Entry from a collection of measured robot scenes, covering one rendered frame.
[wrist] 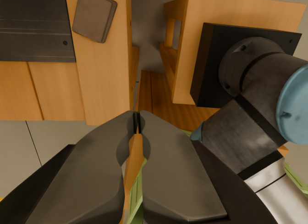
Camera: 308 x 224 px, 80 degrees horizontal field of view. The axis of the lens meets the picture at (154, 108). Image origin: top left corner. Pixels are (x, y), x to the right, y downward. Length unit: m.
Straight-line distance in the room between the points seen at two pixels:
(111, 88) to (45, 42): 0.20
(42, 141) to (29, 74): 1.42
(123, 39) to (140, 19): 0.90
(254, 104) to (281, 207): 0.16
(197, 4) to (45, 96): 0.50
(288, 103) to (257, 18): 0.35
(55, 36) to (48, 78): 0.13
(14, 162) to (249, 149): 2.19
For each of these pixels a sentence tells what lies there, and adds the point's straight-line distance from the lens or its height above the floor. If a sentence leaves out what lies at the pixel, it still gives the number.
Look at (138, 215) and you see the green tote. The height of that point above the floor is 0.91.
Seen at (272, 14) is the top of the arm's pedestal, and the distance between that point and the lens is 0.64.
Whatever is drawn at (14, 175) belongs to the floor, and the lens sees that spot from 2.46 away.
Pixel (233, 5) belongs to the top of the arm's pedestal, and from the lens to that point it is 0.59.
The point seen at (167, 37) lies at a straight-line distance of 1.18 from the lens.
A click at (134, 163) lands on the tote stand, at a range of 0.86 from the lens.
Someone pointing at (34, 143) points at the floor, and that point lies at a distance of 2.07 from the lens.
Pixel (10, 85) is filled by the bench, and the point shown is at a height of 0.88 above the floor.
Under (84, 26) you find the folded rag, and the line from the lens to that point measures 0.49.
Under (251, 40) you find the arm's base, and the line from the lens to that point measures 0.49.
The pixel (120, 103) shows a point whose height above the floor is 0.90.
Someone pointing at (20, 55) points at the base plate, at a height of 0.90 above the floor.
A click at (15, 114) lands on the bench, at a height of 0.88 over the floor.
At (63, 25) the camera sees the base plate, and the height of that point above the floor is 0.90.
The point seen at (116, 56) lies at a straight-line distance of 0.52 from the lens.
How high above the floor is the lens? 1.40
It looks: 62 degrees down
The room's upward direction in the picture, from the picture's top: 176 degrees clockwise
